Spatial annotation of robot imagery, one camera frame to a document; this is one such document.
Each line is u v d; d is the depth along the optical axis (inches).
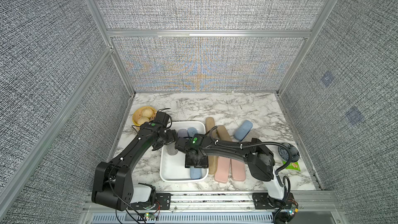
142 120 38.1
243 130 38.1
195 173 30.9
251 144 19.6
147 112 38.6
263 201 28.7
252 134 37.2
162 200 28.8
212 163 32.2
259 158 20.1
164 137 27.5
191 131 37.3
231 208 28.8
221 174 31.4
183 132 37.1
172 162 33.0
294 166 32.9
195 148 22.7
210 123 38.5
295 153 33.5
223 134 37.6
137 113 40.7
